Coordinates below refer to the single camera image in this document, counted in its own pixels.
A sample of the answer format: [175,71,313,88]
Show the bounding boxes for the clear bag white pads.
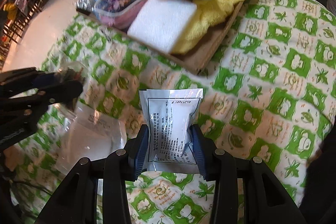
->
[55,102,127,174]

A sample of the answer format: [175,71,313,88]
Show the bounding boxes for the green patterned quilt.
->
[8,0,335,223]

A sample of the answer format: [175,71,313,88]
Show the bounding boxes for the pink zipper pouch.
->
[93,0,147,30]

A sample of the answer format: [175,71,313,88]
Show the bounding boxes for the white foam sponge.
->
[127,0,197,54]

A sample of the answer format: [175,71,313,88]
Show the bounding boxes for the yellow fluffy towel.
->
[171,0,245,55]

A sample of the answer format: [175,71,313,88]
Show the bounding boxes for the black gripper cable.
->
[7,176,55,197]

